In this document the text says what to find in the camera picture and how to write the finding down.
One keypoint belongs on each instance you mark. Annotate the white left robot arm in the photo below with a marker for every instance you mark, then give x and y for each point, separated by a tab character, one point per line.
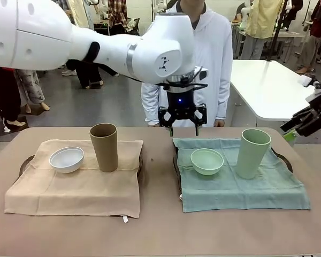
42	34

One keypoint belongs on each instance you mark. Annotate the black tripod pole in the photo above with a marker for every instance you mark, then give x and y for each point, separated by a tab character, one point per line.
276	32

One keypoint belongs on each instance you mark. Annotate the person's left hand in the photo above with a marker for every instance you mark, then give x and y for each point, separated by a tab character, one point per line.
220	123

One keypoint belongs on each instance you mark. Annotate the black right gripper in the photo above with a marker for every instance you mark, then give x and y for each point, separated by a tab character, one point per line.
319	112

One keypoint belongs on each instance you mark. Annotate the green cloth mat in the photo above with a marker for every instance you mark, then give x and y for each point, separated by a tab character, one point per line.
243	192

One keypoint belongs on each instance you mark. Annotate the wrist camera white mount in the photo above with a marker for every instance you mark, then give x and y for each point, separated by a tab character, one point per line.
307	80
202	74

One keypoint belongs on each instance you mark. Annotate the person in white coat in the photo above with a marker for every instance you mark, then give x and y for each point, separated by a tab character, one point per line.
214	53

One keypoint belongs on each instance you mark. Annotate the person's right forearm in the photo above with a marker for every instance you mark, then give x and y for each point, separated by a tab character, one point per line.
149	104

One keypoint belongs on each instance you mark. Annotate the person's right hand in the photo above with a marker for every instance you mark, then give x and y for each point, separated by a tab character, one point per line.
153	124

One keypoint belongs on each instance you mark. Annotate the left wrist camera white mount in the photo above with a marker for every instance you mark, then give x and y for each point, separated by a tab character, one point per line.
202	74

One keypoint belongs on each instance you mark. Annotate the black office chair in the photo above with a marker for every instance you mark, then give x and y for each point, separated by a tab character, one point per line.
134	25

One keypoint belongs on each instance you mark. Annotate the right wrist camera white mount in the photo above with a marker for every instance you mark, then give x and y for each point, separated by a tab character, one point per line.
307	80

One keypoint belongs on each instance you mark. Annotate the person in yellow shirt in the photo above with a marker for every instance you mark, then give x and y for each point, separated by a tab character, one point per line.
259	24

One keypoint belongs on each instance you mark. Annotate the beige cloth mat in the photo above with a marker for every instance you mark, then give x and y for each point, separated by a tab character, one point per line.
69	192

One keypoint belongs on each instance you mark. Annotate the grey patterned trousers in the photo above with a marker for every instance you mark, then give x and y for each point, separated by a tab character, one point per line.
32	88

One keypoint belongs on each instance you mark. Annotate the pale green tall cup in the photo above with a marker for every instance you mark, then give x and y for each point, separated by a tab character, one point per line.
251	155

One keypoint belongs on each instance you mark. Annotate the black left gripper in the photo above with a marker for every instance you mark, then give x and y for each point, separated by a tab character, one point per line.
180	104

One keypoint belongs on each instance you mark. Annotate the person's left forearm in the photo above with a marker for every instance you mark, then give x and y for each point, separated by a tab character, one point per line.
223	99

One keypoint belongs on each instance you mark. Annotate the mannequin in red plaid shirt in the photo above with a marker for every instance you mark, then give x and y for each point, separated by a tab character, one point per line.
117	13

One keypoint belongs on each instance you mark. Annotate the dark brown serving tray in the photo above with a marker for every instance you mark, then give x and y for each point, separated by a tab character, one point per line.
26	164
283	160

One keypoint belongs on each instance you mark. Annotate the pale green bowl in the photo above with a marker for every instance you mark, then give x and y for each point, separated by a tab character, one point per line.
207	163

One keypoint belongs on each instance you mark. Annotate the mannequin in blue plaid shirt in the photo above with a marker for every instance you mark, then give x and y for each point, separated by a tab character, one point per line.
91	76

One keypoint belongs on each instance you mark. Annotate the white bowl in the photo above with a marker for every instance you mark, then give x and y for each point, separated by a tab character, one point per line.
67	162

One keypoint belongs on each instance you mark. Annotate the brown tall cup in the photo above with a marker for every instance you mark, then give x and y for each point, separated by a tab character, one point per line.
104	150

